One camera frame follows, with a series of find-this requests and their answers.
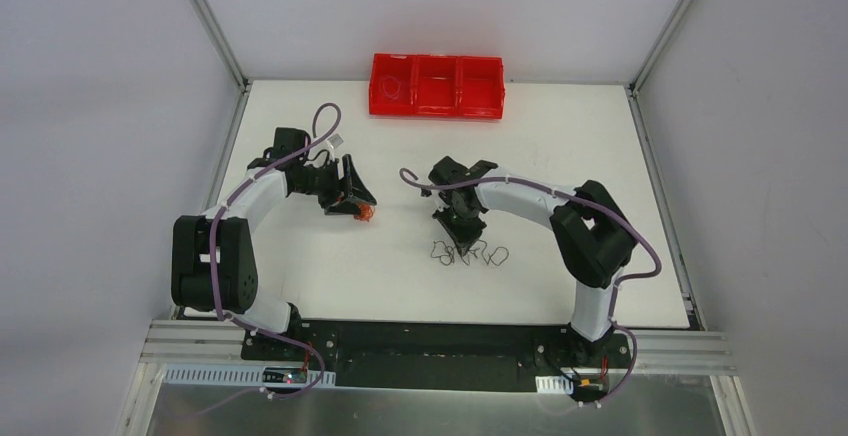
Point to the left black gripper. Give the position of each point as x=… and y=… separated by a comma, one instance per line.
x=342, y=181

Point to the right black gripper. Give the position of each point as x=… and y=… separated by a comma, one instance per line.
x=464, y=226

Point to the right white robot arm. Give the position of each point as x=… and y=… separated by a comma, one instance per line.
x=589, y=228

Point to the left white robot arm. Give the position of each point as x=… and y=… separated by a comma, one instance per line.
x=213, y=265

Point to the red three-compartment bin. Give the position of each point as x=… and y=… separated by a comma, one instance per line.
x=431, y=86

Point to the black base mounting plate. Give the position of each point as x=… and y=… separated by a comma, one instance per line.
x=438, y=356

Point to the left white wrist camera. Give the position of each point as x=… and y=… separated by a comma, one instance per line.
x=333, y=142

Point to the right slotted cable duct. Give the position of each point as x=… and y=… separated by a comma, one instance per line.
x=554, y=385

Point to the slotted cable duct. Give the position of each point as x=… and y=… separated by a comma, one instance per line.
x=277, y=377
x=554, y=385

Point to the left slotted cable duct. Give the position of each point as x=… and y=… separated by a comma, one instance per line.
x=277, y=377

